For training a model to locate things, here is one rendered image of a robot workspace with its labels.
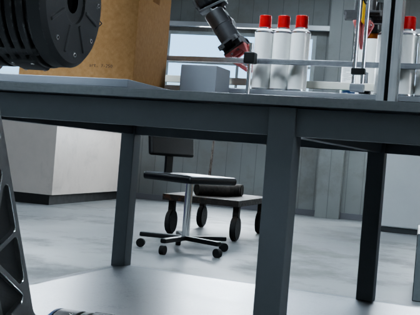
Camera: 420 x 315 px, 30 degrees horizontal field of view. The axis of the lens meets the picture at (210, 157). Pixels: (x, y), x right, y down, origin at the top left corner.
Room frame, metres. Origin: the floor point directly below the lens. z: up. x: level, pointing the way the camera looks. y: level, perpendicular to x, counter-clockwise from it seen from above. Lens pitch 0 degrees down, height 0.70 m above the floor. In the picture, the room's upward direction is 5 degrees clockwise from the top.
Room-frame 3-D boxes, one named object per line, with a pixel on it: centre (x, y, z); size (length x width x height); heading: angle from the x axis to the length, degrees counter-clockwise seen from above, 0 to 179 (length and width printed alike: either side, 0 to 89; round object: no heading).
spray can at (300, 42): (2.10, -0.22, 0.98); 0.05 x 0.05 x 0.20
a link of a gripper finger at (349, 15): (2.11, -0.37, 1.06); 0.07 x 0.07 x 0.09; 69
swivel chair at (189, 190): (5.49, 0.14, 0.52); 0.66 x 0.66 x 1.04
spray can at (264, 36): (2.15, -0.12, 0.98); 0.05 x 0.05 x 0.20
